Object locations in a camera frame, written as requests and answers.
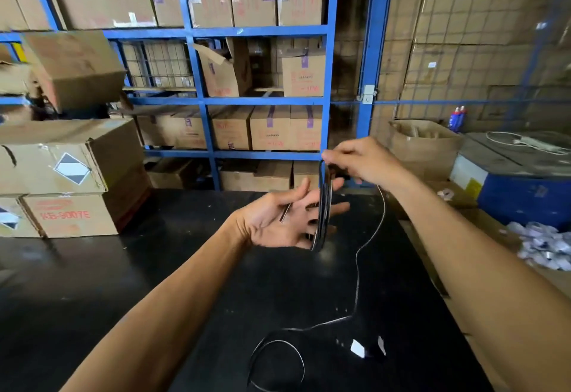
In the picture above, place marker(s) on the person's left forearm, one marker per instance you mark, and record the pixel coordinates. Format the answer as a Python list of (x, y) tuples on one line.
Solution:
[(156, 325)]

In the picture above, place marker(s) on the torn open-flap cardboard box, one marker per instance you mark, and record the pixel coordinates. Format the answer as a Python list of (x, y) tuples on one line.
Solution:
[(223, 75)]

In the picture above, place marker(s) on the cardboard box holding paper strips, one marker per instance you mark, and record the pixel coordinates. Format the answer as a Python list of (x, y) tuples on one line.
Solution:
[(557, 280)]

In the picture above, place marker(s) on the person's right forearm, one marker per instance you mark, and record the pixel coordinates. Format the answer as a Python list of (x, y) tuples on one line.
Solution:
[(490, 280)]

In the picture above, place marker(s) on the cardboard box diamond sticker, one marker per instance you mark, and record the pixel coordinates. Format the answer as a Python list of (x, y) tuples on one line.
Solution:
[(44, 168), (22, 226)]

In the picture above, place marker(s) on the pile of white tape rolls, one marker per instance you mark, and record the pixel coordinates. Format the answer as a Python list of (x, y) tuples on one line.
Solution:
[(542, 244)]

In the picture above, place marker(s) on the stack of large cardboard boxes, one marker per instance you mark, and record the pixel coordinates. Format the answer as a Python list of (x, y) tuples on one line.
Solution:
[(468, 48)]

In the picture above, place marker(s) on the person's right hand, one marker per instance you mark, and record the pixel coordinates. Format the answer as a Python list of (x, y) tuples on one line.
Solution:
[(370, 162)]

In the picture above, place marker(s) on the white tape roll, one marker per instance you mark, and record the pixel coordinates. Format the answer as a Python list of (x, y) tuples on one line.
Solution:
[(446, 194)]

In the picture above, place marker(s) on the blue metal shelf rack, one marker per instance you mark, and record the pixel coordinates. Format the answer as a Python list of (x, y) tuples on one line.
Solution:
[(263, 31)]

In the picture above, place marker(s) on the person's left hand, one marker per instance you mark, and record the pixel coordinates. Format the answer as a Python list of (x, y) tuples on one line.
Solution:
[(276, 222)]

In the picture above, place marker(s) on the blue and white cabinet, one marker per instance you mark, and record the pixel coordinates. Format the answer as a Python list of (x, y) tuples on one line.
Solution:
[(526, 200)]

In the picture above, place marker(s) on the cardboard box red print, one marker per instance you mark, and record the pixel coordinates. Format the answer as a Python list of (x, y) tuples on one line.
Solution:
[(4, 177), (67, 215)]

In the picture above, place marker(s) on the tall open cardboard box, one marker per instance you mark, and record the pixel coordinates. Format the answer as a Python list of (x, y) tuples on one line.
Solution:
[(424, 155)]

